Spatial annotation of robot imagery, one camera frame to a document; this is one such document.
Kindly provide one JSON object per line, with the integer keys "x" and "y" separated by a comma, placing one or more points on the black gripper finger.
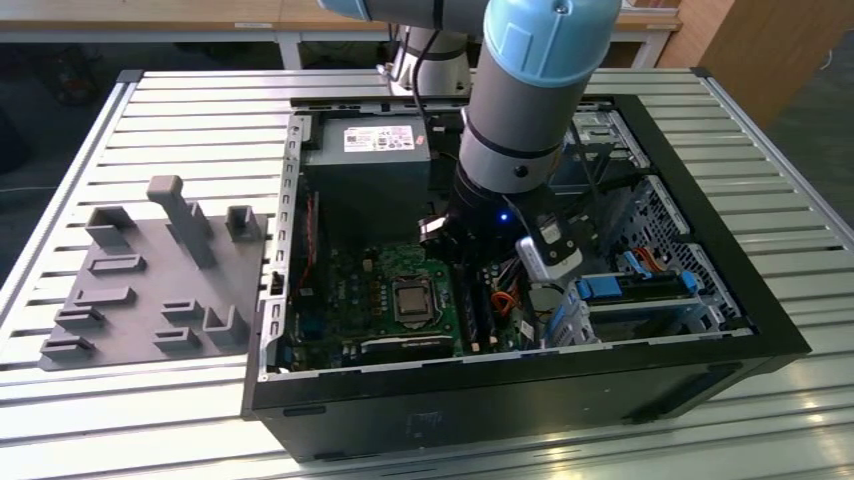
{"x": 432, "y": 231}

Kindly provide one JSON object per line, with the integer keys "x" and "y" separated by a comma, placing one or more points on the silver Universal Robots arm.
{"x": 527, "y": 100}

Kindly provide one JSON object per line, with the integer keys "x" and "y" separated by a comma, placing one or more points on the grey power supply with label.
{"x": 360, "y": 200}

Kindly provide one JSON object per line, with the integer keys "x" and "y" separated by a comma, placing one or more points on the silver CPU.
{"x": 413, "y": 302}

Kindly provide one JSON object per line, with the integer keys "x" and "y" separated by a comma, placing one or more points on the green motherboard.
{"x": 353, "y": 280}

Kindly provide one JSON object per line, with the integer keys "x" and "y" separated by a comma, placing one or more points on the round grey case speaker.
{"x": 547, "y": 297}

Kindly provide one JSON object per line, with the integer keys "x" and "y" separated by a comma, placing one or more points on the blue disk carrier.
{"x": 603, "y": 289}

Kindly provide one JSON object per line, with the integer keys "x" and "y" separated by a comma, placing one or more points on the black graphics card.
{"x": 406, "y": 347}

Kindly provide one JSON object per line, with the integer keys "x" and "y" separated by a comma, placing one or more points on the metal optical drive cage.
{"x": 600, "y": 135}

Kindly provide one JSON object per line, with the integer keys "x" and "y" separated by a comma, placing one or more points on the metal disk bay cage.
{"x": 653, "y": 315}

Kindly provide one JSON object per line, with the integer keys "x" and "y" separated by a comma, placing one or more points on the black open PC case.
{"x": 467, "y": 400}

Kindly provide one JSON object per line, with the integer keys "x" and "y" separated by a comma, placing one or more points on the grey plastic parts rack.
{"x": 166, "y": 300}

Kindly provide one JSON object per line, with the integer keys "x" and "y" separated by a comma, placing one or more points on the wooden cabinet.
{"x": 767, "y": 50}

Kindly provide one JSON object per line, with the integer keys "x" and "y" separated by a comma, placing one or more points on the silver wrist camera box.
{"x": 540, "y": 262}

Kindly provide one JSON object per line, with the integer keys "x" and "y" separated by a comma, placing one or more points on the black camera bracket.
{"x": 563, "y": 250}

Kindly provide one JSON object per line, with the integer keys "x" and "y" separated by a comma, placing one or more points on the metal CPU socket frame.
{"x": 435, "y": 300}

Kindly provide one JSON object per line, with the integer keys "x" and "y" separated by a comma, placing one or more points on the wooden desk with white frame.
{"x": 166, "y": 20}

